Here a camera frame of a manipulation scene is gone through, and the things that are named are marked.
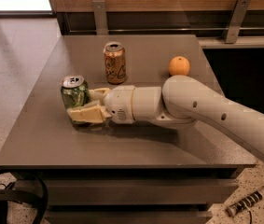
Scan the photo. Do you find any grey table drawer unit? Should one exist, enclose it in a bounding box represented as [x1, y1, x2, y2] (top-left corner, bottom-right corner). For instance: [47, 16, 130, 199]
[12, 165, 243, 224]

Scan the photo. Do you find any white power strip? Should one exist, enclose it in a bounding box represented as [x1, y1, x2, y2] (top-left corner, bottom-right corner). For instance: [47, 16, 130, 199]
[226, 186, 264, 217]

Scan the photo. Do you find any gold soda can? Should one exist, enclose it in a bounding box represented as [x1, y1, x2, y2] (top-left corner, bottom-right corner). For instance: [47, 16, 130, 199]
[104, 41, 126, 84]

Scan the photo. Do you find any orange fruit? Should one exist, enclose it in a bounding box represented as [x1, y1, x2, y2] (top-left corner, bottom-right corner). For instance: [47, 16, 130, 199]
[169, 56, 190, 76]

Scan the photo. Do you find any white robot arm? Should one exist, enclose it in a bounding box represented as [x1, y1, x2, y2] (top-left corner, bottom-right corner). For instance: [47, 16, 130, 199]
[67, 76, 264, 162]

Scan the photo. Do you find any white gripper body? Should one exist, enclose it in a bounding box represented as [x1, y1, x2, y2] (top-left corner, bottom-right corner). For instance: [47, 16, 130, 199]
[104, 85, 135, 124]

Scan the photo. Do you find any left metal bracket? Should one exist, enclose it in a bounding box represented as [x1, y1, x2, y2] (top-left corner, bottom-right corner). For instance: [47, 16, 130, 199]
[92, 0, 109, 35]

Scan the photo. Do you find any green soda can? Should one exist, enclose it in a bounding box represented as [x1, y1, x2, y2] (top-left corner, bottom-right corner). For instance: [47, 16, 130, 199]
[61, 75, 90, 125]

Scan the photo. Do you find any black headset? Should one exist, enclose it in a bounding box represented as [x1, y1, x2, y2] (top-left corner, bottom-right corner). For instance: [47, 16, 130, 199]
[0, 170, 49, 224]

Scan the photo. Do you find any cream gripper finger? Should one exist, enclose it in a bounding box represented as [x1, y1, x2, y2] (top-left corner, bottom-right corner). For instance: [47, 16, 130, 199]
[89, 88, 110, 103]
[66, 100, 112, 124]

